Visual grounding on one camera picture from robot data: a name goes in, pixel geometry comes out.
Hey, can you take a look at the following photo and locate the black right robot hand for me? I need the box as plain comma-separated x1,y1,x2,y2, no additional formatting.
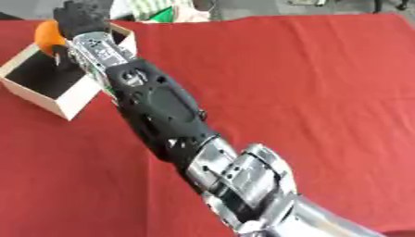
50,0,114,72

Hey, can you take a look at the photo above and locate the green and white striped bag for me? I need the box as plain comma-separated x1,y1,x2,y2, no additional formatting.
108,0,195,24

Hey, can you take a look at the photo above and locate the tan cardboard box black inside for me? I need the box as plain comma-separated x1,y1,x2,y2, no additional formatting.
0,21,140,122

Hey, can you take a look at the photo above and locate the black chair base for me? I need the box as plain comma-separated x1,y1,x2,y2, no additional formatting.
371,0,412,14

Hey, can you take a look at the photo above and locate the orange ball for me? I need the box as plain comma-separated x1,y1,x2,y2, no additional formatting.
32,19,69,57

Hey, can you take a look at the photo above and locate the pale pink bag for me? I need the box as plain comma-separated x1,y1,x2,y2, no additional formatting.
170,5,214,23

